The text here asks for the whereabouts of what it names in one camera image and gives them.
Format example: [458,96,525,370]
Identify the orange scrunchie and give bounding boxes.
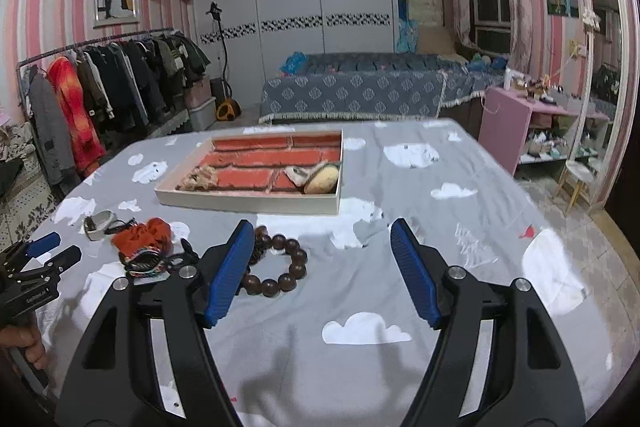
[111,217,172,258]

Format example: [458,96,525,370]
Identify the white standing mirror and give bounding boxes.
[584,0,630,204]

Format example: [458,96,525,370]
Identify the brown wooden bead bracelet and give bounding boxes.
[239,227,308,299]

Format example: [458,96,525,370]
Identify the blue hanging clothes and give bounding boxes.
[396,0,420,54]

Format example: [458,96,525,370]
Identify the white wooden stool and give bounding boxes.
[552,159,594,214]

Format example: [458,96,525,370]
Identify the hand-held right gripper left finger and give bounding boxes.
[55,219,256,427]

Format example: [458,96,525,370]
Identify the rainbow striped bracelet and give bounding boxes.
[122,252,168,280]

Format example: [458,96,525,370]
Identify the beige scrunchie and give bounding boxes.
[177,167,219,192]

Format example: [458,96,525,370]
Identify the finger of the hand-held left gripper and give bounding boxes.
[10,245,82,280]
[0,232,62,265]

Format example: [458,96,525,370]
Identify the blue patterned bed cover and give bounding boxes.
[258,52,508,126]

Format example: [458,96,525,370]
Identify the person's left hand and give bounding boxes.
[0,323,49,375]

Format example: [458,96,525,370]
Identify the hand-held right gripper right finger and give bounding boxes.
[389,218,586,427]

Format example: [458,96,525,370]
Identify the blue plastic bag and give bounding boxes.
[280,51,307,76]

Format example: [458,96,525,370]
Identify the row of hanging clothes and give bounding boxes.
[27,32,213,188]

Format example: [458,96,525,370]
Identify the metal clothes rack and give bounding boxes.
[16,28,177,72]

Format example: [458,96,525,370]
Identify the yellow plush toy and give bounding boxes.
[303,164,341,195]

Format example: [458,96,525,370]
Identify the beige cushion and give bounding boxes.
[416,27,457,56]

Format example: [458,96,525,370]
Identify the black claw hair clip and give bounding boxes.
[172,237,202,265]

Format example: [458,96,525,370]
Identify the black garment steamer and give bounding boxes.
[205,2,242,120]

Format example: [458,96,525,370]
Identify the silver grey hair clip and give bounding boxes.
[81,210,138,242]

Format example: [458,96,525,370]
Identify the white storage box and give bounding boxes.
[187,97,219,132]

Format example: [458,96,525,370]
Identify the pink shelf unit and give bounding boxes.
[477,85,612,178]

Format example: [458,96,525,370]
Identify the pink storage box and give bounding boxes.
[183,77,212,108]

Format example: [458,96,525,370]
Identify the white tray with brick pattern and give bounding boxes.
[154,129,346,216]

